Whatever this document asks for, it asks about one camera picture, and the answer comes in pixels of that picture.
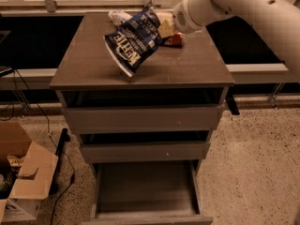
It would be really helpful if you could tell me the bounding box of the grey drawer cabinet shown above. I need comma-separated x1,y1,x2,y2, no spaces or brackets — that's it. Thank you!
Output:
49,11,235,225

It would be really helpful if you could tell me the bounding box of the red soda can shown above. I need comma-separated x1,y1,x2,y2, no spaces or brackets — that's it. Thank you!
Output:
163,33,185,47

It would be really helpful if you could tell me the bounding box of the white bowl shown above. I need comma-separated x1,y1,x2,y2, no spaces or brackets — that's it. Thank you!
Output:
157,11,173,24

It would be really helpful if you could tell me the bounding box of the brown cardboard box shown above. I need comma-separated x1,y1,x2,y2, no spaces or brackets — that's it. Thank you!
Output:
0,121,58,223

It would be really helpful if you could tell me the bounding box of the black bar on floor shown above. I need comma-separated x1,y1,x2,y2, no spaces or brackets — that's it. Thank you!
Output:
49,128,70,195

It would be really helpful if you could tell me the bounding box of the black floor cable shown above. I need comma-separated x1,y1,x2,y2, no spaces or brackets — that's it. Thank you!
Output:
0,68,76,225

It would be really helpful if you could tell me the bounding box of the grey bottom drawer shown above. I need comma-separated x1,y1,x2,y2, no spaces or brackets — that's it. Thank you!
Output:
82,161,213,225

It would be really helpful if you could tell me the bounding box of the blue Kettle chip bag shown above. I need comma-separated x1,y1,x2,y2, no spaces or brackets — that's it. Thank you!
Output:
104,2,162,77

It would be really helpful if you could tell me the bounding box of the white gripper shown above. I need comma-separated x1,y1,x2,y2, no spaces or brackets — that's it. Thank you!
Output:
158,0,215,38

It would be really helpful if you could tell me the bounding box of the grey drawer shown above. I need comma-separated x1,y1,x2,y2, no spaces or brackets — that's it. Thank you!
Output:
63,106,224,135
82,161,213,225
81,142,210,163

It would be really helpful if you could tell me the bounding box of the grey top drawer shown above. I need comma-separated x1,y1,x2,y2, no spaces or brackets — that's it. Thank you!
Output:
63,106,224,135

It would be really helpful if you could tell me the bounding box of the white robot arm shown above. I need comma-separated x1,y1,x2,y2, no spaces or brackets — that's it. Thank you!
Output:
157,0,300,78

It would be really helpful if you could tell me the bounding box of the clear plastic water bottle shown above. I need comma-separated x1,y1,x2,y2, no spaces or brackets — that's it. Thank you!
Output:
108,10,132,26

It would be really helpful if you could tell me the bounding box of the grey middle drawer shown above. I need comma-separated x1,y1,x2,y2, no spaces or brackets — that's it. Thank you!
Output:
81,142,210,163

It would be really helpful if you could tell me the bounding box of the black cabinet foot bar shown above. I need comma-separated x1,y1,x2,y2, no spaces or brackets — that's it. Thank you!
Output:
225,88,240,115

